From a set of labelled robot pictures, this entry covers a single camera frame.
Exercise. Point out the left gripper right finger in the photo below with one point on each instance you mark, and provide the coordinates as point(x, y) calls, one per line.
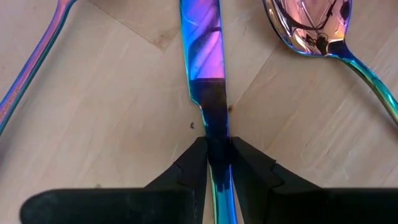
point(264, 193)

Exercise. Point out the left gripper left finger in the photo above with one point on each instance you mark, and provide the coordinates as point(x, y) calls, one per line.
point(180, 186)

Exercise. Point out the iridescent rainbow table knife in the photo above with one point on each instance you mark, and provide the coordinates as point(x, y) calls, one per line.
point(205, 46)

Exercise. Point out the iridescent rainbow spoon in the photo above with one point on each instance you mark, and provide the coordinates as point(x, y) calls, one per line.
point(311, 28)

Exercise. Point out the iridescent rainbow fork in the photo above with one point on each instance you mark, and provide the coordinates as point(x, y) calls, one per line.
point(31, 65)

